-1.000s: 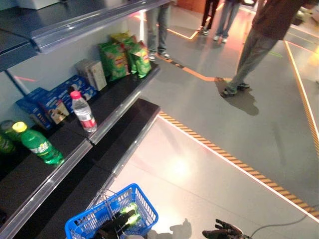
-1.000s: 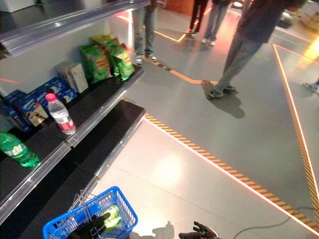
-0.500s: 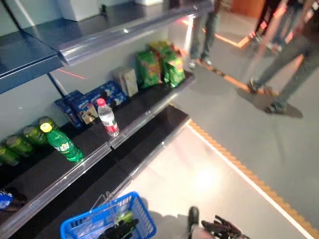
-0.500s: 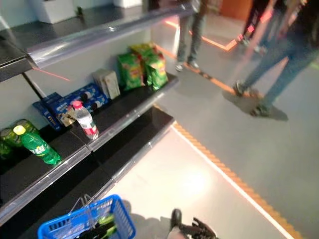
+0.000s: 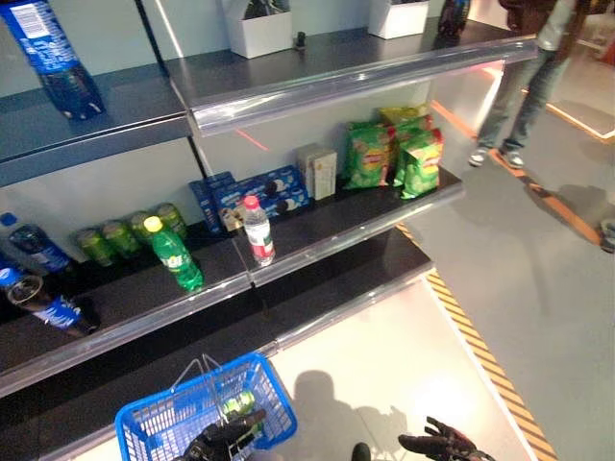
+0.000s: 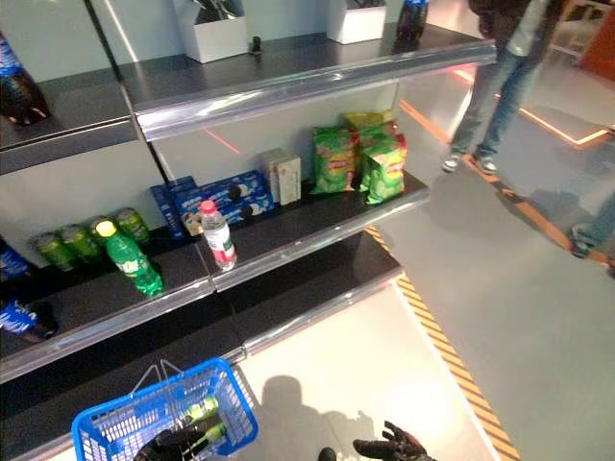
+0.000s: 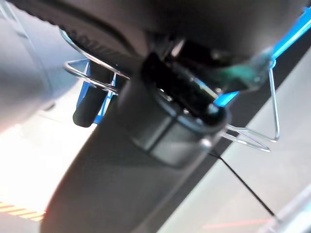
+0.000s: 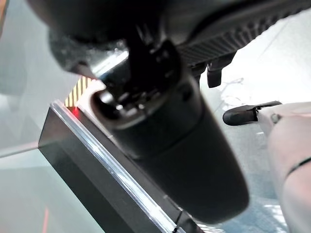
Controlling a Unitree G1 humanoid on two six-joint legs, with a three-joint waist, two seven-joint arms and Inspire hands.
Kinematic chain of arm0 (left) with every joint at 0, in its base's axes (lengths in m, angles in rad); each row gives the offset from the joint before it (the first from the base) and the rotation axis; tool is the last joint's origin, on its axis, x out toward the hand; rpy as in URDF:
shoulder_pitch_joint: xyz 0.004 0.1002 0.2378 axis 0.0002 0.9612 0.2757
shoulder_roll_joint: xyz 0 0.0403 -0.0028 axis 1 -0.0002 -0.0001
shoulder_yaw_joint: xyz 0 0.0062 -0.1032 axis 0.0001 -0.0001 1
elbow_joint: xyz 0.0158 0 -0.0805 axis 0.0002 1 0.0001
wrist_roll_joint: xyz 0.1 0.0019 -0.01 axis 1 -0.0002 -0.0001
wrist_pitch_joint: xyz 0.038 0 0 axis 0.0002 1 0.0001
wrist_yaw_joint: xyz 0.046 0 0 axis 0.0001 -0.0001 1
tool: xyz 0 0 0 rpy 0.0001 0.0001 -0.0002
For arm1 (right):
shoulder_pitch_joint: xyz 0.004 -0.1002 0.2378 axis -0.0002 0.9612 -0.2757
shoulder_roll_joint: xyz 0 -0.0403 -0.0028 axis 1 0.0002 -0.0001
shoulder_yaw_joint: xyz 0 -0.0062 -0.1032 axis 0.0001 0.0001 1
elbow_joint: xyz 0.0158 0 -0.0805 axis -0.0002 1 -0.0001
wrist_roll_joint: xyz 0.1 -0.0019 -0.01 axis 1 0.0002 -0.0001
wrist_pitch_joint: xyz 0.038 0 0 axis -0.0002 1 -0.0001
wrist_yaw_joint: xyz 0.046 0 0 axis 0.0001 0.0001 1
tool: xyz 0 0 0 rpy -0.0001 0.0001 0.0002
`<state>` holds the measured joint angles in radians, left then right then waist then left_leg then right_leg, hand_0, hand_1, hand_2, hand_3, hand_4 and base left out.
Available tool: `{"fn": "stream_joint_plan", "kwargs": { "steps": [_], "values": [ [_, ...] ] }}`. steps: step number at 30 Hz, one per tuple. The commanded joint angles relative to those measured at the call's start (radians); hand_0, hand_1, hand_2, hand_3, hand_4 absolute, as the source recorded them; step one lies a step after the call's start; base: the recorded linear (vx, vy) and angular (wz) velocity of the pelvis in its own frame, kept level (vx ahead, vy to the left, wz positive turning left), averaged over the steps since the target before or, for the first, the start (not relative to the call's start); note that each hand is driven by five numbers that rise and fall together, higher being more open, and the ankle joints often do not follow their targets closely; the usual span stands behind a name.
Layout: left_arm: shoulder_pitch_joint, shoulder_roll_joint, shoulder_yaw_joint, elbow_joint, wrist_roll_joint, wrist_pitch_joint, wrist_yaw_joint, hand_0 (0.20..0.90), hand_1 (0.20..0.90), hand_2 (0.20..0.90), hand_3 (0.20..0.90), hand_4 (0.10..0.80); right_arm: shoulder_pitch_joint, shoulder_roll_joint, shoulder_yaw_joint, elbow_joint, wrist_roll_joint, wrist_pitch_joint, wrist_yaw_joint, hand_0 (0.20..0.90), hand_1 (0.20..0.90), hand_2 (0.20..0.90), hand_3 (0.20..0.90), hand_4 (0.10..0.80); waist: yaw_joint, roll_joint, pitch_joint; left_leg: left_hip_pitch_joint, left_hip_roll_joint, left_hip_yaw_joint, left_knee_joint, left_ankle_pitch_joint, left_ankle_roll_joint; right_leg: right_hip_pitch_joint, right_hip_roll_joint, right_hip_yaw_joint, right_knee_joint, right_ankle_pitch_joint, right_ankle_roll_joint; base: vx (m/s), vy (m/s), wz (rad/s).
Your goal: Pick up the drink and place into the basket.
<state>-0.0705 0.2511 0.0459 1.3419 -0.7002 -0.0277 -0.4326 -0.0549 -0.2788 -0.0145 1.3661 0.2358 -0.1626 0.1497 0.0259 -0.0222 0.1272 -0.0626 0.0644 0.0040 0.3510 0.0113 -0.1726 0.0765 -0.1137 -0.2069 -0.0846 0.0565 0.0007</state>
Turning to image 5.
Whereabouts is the dark drink bottle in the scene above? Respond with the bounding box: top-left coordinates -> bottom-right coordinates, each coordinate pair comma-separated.
435,0 -> 473,43

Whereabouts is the large Pepsi bottle blue label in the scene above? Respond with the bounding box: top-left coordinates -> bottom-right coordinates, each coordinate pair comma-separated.
0,0 -> 108,121

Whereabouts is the person in jeans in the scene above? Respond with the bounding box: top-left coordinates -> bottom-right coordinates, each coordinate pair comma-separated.
468,0 -> 595,169

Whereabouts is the white carton box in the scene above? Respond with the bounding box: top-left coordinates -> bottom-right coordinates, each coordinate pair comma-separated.
294,142 -> 321,193
309,148 -> 338,201

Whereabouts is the grey shoe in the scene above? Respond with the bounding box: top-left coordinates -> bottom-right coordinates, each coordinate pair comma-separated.
599,218 -> 615,255

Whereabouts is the ice cream cone box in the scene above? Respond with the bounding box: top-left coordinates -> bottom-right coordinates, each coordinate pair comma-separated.
218,206 -> 247,233

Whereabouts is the small water bottle red cap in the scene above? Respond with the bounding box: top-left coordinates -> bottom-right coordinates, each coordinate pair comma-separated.
242,195 -> 277,268

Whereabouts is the blue plastic shopping basket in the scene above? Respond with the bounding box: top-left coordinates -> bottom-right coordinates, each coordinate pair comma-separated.
113,352 -> 298,461

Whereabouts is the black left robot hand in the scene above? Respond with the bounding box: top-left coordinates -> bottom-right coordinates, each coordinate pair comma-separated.
184,407 -> 268,461

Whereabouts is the green Sprite bottle yellow cap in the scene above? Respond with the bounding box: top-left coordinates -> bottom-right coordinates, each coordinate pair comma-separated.
142,215 -> 206,293

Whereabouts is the yellow green chips bag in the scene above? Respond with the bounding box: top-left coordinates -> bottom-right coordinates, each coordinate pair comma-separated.
378,104 -> 430,127

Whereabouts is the cola bottle blue label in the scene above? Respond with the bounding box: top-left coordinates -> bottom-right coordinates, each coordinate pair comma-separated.
0,268 -> 103,337
0,212 -> 74,279

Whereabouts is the black shelf board clear rail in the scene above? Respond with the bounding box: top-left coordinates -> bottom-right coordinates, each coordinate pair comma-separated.
0,162 -> 466,400

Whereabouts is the narrow blue cookie box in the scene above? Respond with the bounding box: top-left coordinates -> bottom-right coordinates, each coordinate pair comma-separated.
206,171 -> 237,212
188,180 -> 217,235

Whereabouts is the white display box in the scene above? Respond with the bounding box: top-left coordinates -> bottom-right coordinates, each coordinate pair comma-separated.
367,0 -> 431,40
222,0 -> 294,60

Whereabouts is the black plinth shelf board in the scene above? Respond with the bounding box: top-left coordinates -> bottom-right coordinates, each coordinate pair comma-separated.
0,239 -> 433,461

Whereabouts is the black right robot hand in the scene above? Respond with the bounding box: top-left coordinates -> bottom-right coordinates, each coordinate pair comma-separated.
397,416 -> 496,461

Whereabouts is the dark blue metal shelf board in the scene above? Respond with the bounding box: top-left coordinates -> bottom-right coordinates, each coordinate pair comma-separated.
0,16 -> 539,186

